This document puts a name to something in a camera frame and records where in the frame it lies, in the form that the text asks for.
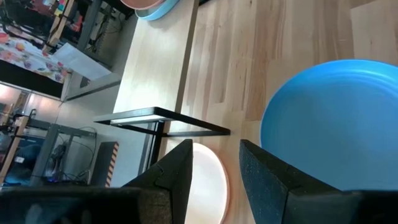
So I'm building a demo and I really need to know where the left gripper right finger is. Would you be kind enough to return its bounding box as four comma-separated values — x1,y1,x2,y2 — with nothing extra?
239,139,340,224

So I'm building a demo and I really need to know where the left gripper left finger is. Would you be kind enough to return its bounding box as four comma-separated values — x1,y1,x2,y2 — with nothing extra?
124,139,193,224

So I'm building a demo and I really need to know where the cream bowl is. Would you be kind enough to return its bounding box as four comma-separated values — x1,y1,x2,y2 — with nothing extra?
184,142,231,224

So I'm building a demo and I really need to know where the blue plastic plate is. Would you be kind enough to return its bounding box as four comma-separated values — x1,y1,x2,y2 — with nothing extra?
259,58,398,191

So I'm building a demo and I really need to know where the light teal plastic plate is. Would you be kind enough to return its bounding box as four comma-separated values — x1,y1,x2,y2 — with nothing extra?
134,0,181,22

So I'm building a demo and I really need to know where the peach plastic plate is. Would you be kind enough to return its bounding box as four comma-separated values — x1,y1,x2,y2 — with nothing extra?
119,0,167,11

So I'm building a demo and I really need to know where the wooden shelf with black legs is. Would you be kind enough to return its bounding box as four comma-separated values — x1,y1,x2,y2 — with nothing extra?
93,0,231,175

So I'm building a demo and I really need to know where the hazard striped black panel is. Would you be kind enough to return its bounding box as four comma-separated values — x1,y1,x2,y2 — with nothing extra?
90,141,120,188

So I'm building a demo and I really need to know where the white sheet panel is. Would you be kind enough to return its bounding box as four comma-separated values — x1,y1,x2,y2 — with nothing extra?
52,42,112,81

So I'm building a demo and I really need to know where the floral patterned cloth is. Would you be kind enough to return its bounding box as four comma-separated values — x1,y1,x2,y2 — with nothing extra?
0,26,71,84

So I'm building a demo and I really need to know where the grey metal desk frame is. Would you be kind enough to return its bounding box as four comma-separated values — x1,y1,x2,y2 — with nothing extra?
26,118,98,187

